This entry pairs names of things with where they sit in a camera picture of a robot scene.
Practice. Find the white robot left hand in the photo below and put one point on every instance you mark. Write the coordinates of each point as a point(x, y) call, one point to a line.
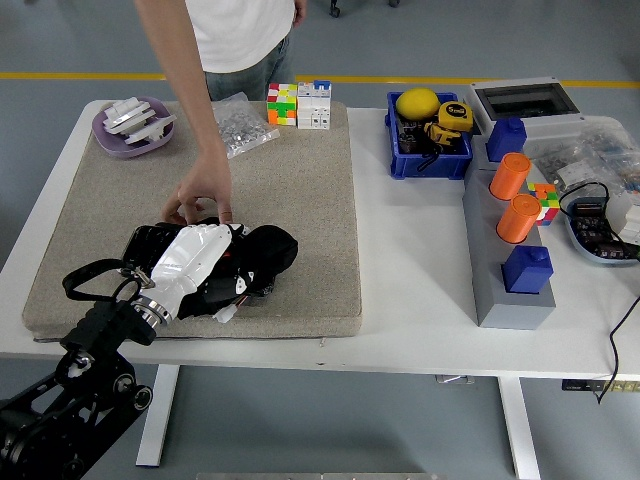
point(190, 255)

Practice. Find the person's right hand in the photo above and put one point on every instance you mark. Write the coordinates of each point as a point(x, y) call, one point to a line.
point(207, 180)

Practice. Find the person's right forearm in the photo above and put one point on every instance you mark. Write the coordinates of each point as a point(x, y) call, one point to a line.
point(195, 115)

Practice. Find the black table control panel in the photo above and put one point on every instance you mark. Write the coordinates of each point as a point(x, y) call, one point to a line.
point(585, 386)

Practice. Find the clear bag of screws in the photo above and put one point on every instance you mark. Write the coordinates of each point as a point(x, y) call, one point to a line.
point(245, 130)

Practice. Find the white flat plastic part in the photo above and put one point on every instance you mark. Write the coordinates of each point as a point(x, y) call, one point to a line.
point(150, 131)

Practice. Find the grey-brown mat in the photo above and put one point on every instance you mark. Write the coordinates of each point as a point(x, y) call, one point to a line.
point(300, 200)

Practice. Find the purple tray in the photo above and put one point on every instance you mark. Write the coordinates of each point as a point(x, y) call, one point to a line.
point(112, 146)

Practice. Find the large colourful puzzle cube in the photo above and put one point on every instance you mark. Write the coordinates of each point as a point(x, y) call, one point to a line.
point(282, 107)

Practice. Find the white ribbed plastic part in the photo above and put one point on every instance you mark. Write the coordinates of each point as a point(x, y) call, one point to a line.
point(125, 112)

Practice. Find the white and blue circuit breaker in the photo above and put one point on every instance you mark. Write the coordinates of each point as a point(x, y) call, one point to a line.
point(315, 107)

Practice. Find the person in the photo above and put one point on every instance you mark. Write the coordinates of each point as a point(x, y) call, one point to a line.
point(240, 30)

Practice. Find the white table leg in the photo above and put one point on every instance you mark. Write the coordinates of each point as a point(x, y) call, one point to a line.
point(520, 430)
point(157, 415)

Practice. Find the dark brown small part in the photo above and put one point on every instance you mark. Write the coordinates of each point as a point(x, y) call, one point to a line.
point(411, 144)

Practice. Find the blue plastic bin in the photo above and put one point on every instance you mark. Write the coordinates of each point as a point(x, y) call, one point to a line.
point(430, 167)

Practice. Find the yellow lemon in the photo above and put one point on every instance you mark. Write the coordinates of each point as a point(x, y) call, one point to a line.
point(417, 102)

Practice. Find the yellow and black tool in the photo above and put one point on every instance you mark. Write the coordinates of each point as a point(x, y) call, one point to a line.
point(441, 135)

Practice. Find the yellow tape measure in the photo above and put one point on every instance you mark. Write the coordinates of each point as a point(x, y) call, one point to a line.
point(456, 116)

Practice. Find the grey stepped block holder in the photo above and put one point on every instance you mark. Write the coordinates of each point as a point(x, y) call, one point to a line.
point(490, 280)

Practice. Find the blue plastic block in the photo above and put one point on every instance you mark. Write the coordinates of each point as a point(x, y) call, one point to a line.
point(527, 272)
point(506, 142)

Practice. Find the orange cylinder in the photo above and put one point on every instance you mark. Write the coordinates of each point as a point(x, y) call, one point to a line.
point(517, 220)
point(509, 177)

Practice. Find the small colourful puzzle cube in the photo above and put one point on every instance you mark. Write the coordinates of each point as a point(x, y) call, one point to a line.
point(546, 202)

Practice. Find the grey electrical box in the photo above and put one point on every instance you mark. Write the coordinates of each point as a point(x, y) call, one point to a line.
point(550, 127)

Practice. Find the grey-blue tray of components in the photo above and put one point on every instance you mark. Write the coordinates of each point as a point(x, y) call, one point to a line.
point(592, 235)

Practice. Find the clear bags of small parts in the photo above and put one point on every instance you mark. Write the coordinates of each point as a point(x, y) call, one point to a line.
point(600, 150)

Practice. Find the white plastic module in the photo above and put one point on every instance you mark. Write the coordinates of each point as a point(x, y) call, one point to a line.
point(625, 215)

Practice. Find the metal table bracket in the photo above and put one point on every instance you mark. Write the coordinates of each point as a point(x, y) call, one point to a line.
point(454, 379)

